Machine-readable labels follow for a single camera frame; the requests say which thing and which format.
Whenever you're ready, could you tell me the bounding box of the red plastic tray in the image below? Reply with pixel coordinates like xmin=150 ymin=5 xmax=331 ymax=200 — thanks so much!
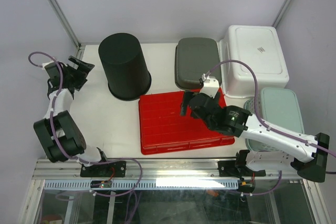
xmin=139 ymin=91 xmax=235 ymax=155

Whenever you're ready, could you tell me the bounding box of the dark grey plastic tray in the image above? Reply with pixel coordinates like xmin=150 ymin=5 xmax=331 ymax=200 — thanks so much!
xmin=174 ymin=37 xmax=220 ymax=90

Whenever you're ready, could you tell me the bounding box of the black round plastic bin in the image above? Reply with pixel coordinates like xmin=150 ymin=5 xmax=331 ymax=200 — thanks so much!
xmin=98 ymin=33 xmax=152 ymax=101

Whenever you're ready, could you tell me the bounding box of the teal perforated plastic basket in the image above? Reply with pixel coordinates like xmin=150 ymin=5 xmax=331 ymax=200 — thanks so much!
xmin=243 ymin=87 xmax=305 ymax=152

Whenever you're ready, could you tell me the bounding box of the large white plastic tub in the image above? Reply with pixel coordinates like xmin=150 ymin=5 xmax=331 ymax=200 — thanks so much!
xmin=218 ymin=25 xmax=289 ymax=99

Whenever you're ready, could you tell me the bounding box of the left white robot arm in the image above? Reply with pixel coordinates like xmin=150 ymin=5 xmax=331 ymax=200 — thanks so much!
xmin=33 ymin=56 xmax=110 ymax=176

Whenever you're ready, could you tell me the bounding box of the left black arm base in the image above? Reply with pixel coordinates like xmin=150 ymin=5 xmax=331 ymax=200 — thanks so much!
xmin=80 ymin=157 xmax=127 ymax=178

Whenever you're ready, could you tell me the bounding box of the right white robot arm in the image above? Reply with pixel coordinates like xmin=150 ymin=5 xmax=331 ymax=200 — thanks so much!
xmin=181 ymin=91 xmax=330 ymax=183

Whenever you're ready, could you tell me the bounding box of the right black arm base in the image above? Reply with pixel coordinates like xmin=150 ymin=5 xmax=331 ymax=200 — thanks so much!
xmin=217 ymin=161 xmax=266 ymax=178

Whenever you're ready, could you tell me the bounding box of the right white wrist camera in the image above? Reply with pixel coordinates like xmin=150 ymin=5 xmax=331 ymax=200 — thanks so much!
xmin=199 ymin=74 xmax=220 ymax=98

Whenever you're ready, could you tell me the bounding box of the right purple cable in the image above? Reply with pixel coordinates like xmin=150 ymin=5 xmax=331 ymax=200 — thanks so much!
xmin=203 ymin=59 xmax=336 ymax=197

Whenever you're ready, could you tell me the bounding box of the purple cable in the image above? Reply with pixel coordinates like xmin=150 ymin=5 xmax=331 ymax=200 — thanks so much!
xmin=27 ymin=51 xmax=106 ymax=166
xmin=203 ymin=59 xmax=336 ymax=197

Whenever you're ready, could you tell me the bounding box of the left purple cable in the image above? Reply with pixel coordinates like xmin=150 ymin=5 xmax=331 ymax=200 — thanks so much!
xmin=27 ymin=51 xmax=106 ymax=166

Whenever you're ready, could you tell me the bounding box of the white slotted cable duct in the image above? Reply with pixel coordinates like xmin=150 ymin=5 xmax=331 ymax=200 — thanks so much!
xmin=44 ymin=178 xmax=238 ymax=190

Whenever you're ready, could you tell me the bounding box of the aluminium mounting rail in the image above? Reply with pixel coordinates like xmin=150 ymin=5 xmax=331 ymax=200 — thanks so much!
xmin=33 ymin=157 xmax=313 ymax=180

